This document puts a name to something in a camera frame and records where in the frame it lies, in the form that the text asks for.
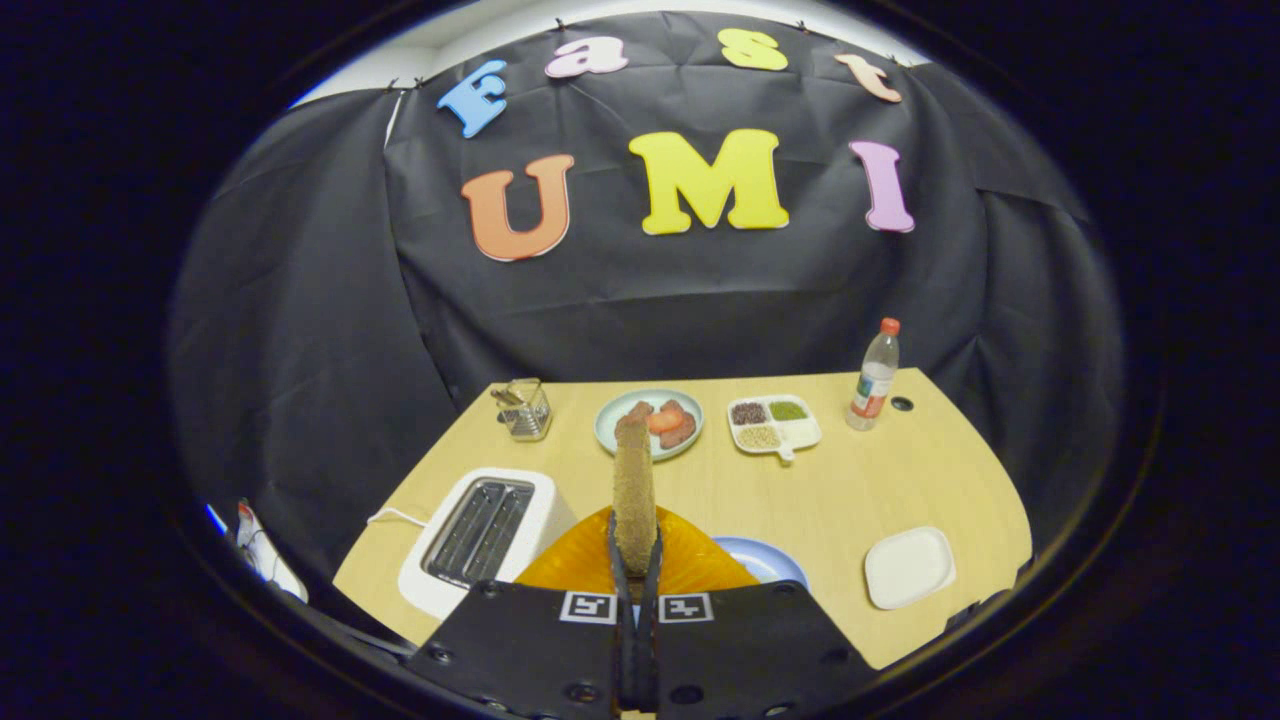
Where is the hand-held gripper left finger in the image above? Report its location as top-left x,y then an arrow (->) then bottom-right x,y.
405,505 -> 641,720

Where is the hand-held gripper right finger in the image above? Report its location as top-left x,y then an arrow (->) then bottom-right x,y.
637,505 -> 879,720

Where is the brown bread slice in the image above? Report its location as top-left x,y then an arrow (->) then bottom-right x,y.
612,415 -> 659,578

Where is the blue round plate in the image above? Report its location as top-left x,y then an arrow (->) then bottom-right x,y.
712,536 -> 809,591

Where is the white toaster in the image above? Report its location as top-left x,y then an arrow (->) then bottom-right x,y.
398,467 -> 579,621

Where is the pale green round plate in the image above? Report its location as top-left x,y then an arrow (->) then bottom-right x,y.
594,388 -> 705,462

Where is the white divided dish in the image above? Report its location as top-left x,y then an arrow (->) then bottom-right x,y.
727,394 -> 823,463

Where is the white square plate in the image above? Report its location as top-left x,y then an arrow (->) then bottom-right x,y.
863,526 -> 958,611

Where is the clear water bottle red cap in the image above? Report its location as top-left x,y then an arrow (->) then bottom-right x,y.
845,317 -> 902,432

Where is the white and red object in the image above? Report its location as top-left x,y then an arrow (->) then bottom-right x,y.
235,498 -> 309,604

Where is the wire mesh utensil holder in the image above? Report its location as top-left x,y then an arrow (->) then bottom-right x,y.
490,378 -> 553,443

